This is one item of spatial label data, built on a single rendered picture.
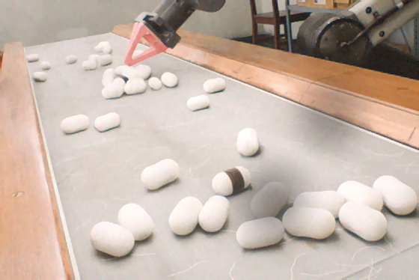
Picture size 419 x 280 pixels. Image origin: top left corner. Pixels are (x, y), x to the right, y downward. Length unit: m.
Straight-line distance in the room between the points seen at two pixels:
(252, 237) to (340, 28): 0.73
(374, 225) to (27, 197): 0.26
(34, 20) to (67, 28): 0.34
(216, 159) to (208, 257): 0.16
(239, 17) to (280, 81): 4.83
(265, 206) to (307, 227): 0.04
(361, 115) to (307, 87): 0.11
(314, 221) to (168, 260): 0.10
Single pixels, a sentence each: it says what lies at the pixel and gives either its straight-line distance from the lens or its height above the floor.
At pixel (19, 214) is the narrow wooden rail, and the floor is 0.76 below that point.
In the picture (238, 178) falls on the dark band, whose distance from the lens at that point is 0.37.
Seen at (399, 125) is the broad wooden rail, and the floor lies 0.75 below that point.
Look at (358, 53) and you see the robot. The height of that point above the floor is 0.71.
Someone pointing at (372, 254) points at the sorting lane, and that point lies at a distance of 0.30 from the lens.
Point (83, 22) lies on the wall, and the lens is 5.12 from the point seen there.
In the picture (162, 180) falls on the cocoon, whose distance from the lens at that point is 0.40.
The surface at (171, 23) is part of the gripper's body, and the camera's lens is 0.86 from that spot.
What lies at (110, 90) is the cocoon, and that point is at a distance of 0.73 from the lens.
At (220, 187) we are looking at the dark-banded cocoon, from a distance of 0.37.
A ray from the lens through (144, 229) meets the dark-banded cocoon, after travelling 0.33.
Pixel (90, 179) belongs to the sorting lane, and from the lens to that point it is 0.46.
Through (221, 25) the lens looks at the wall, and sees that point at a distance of 5.39.
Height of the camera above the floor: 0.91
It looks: 18 degrees down
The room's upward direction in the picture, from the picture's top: 7 degrees counter-clockwise
